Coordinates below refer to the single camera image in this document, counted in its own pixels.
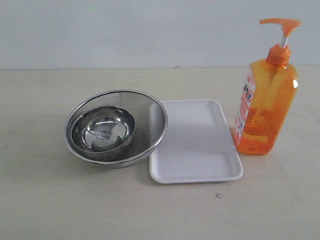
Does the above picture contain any white foam tray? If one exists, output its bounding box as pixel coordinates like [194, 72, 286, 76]
[149, 99, 243, 184]

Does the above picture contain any orange soap pump bottle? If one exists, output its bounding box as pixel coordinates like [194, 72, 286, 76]
[232, 18, 301, 155]

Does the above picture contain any small stainless steel bowl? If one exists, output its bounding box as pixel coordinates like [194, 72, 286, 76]
[68, 105, 137, 162]

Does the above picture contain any steel mesh colander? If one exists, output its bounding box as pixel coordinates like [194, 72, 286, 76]
[64, 89, 168, 168]

